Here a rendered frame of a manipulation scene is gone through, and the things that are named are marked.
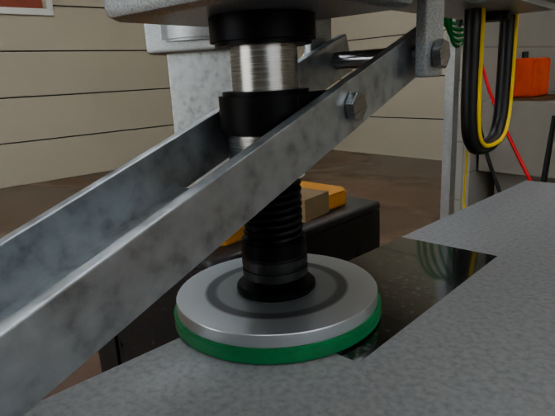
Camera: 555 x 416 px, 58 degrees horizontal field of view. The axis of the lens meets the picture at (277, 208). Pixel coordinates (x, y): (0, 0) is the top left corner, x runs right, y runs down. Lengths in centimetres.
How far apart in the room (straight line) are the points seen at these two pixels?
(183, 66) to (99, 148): 556
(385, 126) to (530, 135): 353
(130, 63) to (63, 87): 93
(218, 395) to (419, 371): 17
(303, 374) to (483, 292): 25
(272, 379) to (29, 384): 20
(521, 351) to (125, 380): 35
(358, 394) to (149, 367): 19
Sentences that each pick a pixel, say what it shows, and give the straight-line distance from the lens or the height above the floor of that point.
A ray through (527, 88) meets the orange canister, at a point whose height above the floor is 92.
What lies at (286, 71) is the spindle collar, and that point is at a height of 109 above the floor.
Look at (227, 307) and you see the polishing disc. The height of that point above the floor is 87.
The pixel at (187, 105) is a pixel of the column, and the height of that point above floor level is 103.
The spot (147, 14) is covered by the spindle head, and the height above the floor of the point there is 114.
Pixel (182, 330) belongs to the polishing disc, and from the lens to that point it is 51.
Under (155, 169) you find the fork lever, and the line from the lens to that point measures 47.
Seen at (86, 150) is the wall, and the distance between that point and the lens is 674.
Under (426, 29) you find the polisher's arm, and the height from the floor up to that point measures 113.
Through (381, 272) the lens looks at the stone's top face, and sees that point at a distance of 64.
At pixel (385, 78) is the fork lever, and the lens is 57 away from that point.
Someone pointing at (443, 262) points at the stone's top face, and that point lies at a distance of 69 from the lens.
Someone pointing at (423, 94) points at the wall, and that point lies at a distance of 643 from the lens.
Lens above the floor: 109
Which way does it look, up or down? 15 degrees down
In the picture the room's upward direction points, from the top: 3 degrees counter-clockwise
